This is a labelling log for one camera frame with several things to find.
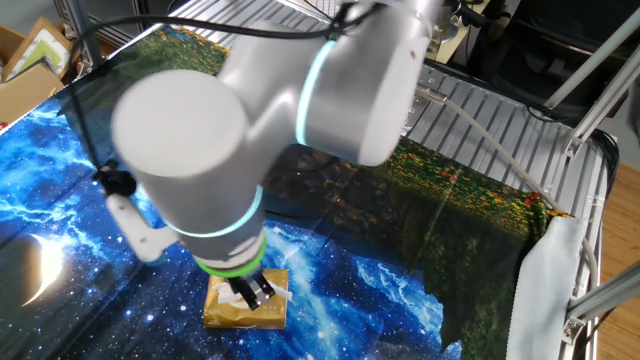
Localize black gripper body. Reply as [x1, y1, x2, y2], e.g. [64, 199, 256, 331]
[222, 272, 266, 291]

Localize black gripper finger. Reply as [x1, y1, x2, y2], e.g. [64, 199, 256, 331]
[227, 279, 261, 311]
[248, 274, 277, 301]

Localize white paper napkin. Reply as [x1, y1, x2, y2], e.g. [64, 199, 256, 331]
[212, 279, 294, 306]

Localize gold tissue pack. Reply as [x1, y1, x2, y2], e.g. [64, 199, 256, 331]
[202, 268, 290, 331]

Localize galaxy landscape print tablecloth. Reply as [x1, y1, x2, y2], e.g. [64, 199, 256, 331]
[0, 24, 589, 360]

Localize brown cardboard box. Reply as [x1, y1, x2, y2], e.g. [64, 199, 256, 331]
[0, 62, 66, 124]
[0, 24, 26, 66]

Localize beige board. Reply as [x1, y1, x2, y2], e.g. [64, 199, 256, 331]
[427, 0, 489, 65]

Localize black bulky equipment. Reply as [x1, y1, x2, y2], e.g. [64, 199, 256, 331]
[469, 0, 640, 124]

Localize green flange ring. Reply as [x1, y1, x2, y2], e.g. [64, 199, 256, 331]
[193, 237, 268, 279]

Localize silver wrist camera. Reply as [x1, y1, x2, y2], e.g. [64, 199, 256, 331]
[104, 192, 179, 264]

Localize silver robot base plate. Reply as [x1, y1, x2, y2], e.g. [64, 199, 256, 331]
[397, 62, 449, 137]

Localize aluminium frame strut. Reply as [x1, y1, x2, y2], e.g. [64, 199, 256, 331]
[64, 0, 105, 71]
[562, 262, 640, 346]
[564, 54, 640, 159]
[543, 7, 640, 109]

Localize wooden picture frame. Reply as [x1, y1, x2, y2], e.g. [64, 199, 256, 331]
[2, 17, 81, 84]

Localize black floor cables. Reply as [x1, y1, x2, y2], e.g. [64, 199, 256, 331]
[592, 128, 621, 211]

